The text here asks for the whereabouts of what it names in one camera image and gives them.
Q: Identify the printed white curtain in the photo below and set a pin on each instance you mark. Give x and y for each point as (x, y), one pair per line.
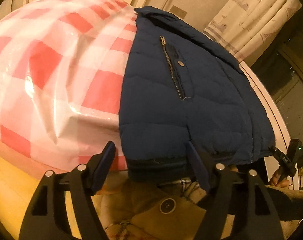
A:
(254, 17)

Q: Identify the wall socket panel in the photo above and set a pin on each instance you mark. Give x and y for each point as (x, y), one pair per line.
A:
(179, 10)

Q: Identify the dark window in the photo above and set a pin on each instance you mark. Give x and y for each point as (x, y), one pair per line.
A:
(294, 80)

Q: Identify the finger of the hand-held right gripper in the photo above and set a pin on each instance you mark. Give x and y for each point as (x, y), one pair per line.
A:
(285, 161)

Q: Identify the white window sill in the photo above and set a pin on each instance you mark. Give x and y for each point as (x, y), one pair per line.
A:
(271, 105)

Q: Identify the navy puffer jacket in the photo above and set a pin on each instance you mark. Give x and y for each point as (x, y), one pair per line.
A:
(204, 105)

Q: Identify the person's right forearm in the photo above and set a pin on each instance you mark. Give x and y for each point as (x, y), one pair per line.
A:
(289, 200)

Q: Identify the person's right hand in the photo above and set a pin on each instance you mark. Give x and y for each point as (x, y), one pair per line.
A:
(276, 180)

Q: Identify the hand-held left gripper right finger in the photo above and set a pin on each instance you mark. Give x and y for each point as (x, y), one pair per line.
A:
(201, 171)

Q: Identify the red checkered plastic sheet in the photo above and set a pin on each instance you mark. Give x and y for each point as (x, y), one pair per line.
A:
(54, 67)

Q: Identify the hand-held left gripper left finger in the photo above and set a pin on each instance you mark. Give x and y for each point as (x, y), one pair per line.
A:
(104, 166)

